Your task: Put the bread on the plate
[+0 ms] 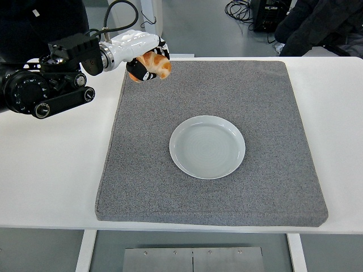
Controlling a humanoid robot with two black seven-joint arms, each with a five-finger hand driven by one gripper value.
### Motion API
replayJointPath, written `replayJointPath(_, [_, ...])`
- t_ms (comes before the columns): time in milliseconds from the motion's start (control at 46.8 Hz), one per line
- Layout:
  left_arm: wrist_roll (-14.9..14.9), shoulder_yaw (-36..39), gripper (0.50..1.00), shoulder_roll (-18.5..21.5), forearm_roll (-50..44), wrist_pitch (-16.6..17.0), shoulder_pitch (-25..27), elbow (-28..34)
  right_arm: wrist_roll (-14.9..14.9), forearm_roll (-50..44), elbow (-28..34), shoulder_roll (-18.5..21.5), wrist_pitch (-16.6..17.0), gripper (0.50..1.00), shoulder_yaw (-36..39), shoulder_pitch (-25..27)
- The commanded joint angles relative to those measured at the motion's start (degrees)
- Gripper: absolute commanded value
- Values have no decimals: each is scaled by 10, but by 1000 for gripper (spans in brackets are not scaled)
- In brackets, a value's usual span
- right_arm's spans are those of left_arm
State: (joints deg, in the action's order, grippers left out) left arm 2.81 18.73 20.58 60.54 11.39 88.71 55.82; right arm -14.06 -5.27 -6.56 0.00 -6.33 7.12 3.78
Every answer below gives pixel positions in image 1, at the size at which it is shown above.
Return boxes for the white table leg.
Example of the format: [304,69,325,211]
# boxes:
[286,233,309,272]
[75,229,98,272]

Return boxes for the white and black hand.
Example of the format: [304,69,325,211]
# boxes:
[109,29,171,83]

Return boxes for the black floor cables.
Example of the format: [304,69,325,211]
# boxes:
[225,0,256,32]

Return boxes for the black padded jacket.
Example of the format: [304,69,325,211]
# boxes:
[274,0,363,57]

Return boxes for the grey metal plate with screws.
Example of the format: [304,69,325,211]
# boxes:
[122,246,266,272]

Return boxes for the grey felt mat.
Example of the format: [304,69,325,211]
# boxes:
[94,59,329,228]

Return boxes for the golden brown croissant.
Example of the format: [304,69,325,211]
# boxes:
[129,52,172,83]

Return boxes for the black equipment box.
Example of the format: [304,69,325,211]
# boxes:
[251,0,293,32]

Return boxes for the person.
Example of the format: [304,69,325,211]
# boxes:
[0,0,91,65]

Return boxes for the pale grey round plate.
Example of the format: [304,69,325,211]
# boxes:
[169,114,246,180]

